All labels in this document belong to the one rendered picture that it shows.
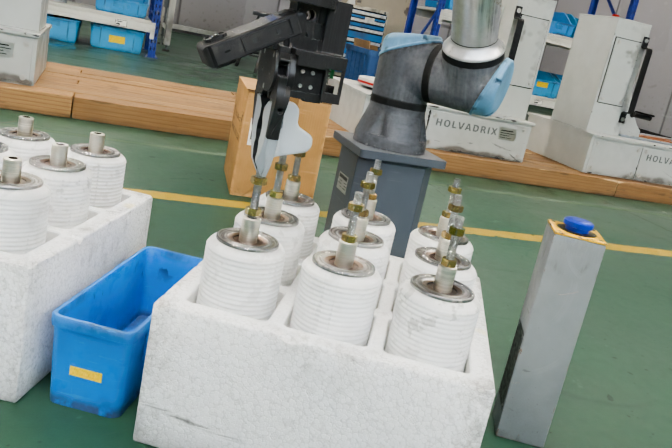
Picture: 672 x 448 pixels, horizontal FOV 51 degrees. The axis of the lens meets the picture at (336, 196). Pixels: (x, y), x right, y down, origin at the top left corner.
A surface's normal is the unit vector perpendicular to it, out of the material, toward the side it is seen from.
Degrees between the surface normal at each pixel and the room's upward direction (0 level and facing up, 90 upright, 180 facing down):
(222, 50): 90
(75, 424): 0
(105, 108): 90
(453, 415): 90
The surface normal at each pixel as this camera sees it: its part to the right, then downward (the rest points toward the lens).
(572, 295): -0.15, 0.21
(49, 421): 0.20, -0.95
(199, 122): 0.29, 0.29
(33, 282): 0.97, 0.22
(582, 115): -0.94, -0.11
